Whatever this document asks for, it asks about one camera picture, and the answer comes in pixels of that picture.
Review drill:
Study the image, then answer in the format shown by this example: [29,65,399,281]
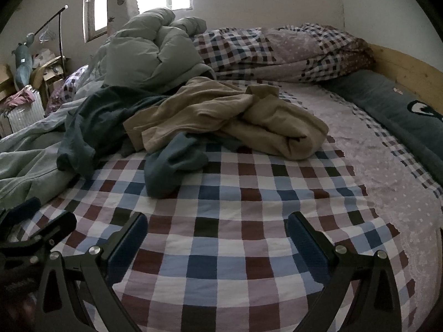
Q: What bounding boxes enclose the tan khaki garment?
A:
[123,76,329,160]

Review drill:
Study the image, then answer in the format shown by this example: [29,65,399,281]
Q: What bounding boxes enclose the black clothes rack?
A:
[33,4,69,77]

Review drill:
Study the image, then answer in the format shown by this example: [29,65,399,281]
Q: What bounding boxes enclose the light blue grey garment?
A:
[1,82,102,210]

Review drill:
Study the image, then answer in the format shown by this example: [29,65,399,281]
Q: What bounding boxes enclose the plaid checkered bed sheet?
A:
[17,85,442,331]

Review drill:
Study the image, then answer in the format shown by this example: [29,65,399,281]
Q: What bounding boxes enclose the dark teal garment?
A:
[56,85,250,199]

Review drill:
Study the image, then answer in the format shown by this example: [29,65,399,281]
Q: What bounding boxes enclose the pink cloth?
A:
[1,85,35,110]

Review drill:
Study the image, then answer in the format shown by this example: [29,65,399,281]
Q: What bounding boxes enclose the plaid pillow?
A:
[44,64,88,117]

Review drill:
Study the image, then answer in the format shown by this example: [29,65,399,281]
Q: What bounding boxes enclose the stacked cardboard boxes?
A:
[1,56,65,107]

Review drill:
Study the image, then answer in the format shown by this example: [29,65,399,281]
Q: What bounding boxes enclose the dark teal penguin pillow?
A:
[321,70,442,184]

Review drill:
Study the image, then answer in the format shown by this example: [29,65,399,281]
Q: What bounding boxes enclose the teal plush toy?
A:
[12,33,35,91]

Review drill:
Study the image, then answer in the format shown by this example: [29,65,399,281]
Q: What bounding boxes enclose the wooden headboard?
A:
[369,44,443,114]

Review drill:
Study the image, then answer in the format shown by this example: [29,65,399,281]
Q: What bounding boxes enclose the plaid folded quilt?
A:
[194,23,375,83]

